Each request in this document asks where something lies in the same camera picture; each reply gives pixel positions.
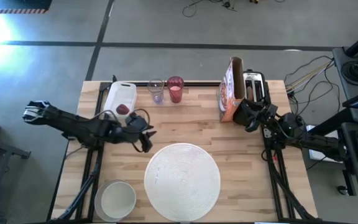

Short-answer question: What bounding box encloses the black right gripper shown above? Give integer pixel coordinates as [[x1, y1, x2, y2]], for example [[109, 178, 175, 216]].
[[241, 99, 279, 133]]

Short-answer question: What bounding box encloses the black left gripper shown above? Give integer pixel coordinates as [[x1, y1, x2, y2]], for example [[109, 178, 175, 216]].
[[114, 112, 158, 154]]

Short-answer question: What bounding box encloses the black mat with hazard stripes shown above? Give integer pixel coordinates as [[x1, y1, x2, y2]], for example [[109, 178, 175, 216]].
[[0, 0, 53, 14]]

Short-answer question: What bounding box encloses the white ceramic bowl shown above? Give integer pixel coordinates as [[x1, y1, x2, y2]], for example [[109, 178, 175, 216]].
[[100, 181, 137, 219]]

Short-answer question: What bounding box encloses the white plastic container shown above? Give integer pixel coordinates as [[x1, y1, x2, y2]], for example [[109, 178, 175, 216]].
[[103, 81, 138, 119]]

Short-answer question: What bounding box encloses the clear drinking glass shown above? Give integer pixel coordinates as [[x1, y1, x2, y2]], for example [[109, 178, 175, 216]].
[[147, 78, 165, 105]]

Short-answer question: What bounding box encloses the orange pumpkin cereal box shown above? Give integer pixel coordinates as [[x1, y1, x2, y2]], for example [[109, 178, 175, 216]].
[[218, 57, 246, 123]]

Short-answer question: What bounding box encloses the black floor cable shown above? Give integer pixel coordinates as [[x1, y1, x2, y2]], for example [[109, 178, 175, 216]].
[[181, 0, 239, 18]]

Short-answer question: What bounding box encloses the white paper box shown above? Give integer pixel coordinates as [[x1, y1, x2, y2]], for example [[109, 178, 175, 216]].
[[306, 124, 344, 164]]

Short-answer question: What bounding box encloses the yellow floor cable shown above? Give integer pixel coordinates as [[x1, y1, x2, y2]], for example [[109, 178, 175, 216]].
[[286, 61, 334, 91]]

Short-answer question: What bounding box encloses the dark red food piece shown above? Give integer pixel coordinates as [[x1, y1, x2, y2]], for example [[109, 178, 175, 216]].
[[116, 103, 131, 115]]

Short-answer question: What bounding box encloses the red plastic cup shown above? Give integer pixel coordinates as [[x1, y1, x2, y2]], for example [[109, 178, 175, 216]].
[[166, 76, 185, 104]]

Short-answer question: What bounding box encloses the grey metal stand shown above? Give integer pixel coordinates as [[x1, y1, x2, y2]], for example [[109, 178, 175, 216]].
[[0, 133, 32, 223]]

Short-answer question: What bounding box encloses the coiled black cable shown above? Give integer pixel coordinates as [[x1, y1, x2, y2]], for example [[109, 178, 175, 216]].
[[340, 60, 358, 83]]

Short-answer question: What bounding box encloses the grey desk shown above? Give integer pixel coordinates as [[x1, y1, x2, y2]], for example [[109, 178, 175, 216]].
[[333, 46, 358, 197]]

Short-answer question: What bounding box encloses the large white round plate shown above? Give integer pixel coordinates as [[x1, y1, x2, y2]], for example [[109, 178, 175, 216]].
[[144, 142, 221, 222]]

